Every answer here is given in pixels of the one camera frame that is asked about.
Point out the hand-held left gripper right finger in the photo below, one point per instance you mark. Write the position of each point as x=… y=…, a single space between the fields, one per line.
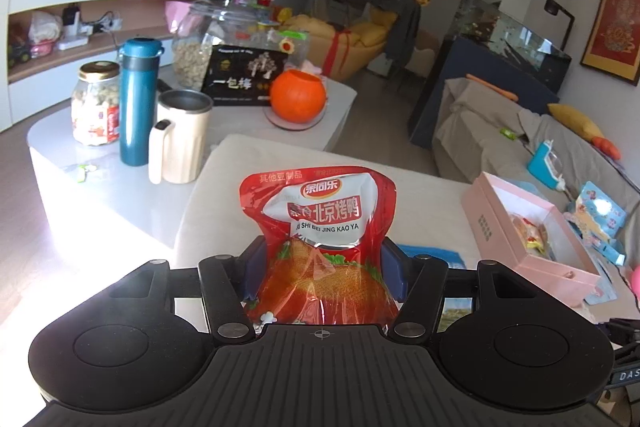
x=392 y=272

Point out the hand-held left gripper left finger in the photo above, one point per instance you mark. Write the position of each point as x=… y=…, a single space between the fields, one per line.
x=253 y=272

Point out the red silver snack pouch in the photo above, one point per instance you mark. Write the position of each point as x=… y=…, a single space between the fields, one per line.
x=320 y=217

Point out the pink gift box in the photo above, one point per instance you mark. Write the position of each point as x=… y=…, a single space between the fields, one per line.
x=500 y=227

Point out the red yellow snack packet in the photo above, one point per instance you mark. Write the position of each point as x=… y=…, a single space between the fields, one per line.
x=530 y=232

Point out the white coffee table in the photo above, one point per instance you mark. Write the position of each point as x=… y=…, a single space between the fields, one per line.
x=240 y=119

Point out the colourful printed box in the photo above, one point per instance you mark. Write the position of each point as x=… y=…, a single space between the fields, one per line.
x=600 y=212

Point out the sofa with beige cover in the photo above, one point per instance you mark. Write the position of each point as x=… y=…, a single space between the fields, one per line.
x=480 y=117

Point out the small green wrapper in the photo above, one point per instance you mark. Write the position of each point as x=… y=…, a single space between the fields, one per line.
x=507 y=134

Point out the orange pumpkin bucket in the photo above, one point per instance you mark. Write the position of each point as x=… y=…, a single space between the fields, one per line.
x=297 y=97

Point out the teal small case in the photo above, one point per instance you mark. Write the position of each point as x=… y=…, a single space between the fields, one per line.
x=544 y=164

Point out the black printed box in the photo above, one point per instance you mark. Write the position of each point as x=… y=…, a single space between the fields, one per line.
x=235 y=79

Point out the small candy wrapper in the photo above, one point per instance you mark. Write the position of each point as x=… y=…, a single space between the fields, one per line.
x=87 y=172

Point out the blue thermos bottle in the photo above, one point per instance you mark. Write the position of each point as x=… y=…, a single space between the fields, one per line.
x=137 y=107

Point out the orange carrot toy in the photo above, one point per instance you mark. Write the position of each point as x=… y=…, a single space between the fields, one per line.
x=492 y=87

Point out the large glass jar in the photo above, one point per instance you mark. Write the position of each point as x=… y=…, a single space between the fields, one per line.
x=192 y=57

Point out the small jar with red label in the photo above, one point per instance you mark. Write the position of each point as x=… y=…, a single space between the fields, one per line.
x=95 y=112

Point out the dark aquarium cabinet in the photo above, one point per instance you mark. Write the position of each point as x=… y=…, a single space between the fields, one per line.
x=500 y=72

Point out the small orange plush toy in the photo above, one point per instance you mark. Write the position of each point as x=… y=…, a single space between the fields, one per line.
x=607 y=147

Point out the yellow cushion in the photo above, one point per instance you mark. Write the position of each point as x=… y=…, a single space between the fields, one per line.
x=575 y=122

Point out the yellow armchair with red ribbon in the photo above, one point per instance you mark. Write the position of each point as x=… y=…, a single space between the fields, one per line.
x=360 y=37

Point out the grey hanging coat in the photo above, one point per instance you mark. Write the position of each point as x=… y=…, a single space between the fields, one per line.
x=402 y=27

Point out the white power strip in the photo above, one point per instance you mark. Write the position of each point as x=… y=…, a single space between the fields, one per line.
x=102 y=24

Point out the white router box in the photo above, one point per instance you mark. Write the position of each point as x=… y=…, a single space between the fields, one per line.
x=72 y=43

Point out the toy tractor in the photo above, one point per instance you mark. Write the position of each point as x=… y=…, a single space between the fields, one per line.
x=18 y=53

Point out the white plastic bag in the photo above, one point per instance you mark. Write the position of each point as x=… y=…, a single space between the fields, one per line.
x=44 y=27

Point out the red framed picture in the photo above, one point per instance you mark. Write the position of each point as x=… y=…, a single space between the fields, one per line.
x=615 y=27

